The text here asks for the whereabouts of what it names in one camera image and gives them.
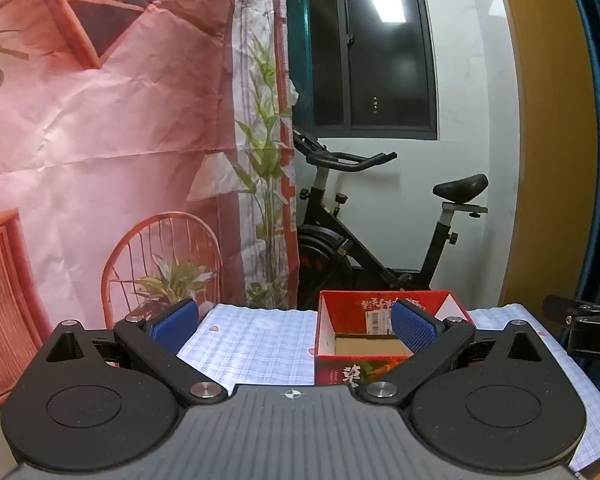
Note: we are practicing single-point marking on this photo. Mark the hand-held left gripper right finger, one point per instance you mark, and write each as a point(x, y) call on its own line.
point(414, 327)

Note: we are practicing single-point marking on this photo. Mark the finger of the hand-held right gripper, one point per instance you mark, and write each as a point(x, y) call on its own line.
point(560, 306)

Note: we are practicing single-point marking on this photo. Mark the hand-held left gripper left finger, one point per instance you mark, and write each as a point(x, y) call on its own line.
point(176, 323)

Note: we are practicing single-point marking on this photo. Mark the red cardboard box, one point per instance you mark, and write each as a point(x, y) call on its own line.
point(352, 310)

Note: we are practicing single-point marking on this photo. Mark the black exercise bike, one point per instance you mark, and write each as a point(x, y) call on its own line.
point(340, 240)

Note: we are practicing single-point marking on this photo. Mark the wooden door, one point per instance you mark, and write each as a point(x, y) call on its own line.
point(545, 135)

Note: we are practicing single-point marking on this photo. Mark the printed pink backdrop cloth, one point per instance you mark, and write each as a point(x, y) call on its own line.
point(105, 135)

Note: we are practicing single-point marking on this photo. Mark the dark window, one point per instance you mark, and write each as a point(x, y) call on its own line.
point(375, 50)

